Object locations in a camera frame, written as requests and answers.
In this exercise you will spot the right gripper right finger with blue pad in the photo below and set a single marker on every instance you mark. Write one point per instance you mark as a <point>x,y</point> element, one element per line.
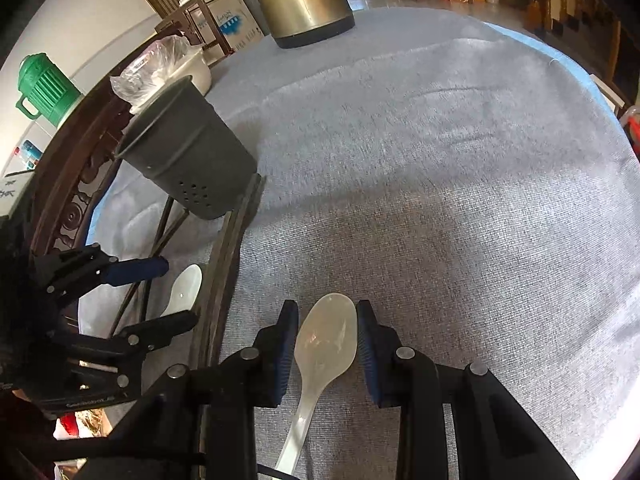
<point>377,345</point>

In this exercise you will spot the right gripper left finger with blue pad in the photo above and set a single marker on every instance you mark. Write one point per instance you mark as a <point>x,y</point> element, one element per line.
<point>275,345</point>

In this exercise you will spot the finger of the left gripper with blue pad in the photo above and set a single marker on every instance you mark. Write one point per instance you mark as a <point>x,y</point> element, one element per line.
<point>159,332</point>
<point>119,273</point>

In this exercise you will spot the dark wooden chopstick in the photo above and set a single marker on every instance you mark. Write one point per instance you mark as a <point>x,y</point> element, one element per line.
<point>255,187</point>
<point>205,305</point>
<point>240,211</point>
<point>171,228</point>
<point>160,230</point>

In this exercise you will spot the large white plastic spoon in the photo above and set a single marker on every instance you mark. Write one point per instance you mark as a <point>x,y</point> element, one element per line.
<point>326,346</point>

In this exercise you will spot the small white plastic spoon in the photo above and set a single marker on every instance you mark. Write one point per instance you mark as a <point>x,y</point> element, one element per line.
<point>184,292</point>

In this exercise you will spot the dark carved wooden chair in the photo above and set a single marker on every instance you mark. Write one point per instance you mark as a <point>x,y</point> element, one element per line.
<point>79,165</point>

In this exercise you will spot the dark grey utensil holder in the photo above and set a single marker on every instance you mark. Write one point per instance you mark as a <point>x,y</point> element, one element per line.
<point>179,142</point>

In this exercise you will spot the grey table cloth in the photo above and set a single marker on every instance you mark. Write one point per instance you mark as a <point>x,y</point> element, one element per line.
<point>474,187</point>

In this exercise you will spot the green thermos jug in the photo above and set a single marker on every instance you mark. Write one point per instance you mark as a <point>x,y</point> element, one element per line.
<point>45,91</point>

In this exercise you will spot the white bowl with plastic wrap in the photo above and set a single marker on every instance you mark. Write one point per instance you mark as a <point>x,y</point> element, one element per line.
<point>162,63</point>

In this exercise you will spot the white blue chest freezer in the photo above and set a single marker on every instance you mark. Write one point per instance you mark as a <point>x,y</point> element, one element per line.
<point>235,21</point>

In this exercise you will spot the gold electric kettle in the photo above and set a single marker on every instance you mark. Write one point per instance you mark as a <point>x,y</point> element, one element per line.
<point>299,23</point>

